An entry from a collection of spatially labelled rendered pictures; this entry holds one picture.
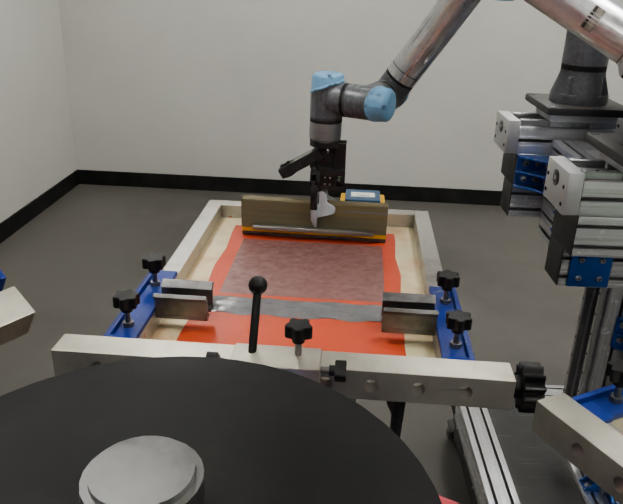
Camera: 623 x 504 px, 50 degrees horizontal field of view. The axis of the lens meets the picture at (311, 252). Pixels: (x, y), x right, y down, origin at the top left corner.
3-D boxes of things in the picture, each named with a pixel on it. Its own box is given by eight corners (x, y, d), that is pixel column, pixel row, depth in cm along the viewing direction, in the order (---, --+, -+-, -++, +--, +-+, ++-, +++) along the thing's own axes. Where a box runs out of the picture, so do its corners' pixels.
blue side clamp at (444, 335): (425, 313, 136) (429, 281, 133) (450, 314, 136) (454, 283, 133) (440, 400, 109) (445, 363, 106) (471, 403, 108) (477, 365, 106)
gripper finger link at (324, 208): (334, 231, 161) (336, 193, 159) (309, 229, 162) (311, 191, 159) (334, 228, 164) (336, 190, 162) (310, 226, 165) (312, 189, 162)
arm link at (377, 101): (404, 83, 152) (359, 78, 157) (386, 90, 143) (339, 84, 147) (401, 117, 155) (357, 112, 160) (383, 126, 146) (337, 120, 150)
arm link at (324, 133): (308, 124, 153) (311, 116, 160) (307, 143, 155) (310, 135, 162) (341, 125, 152) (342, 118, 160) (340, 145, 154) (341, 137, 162)
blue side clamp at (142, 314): (155, 296, 140) (153, 265, 137) (179, 297, 139) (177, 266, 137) (102, 377, 112) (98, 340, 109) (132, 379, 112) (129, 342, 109)
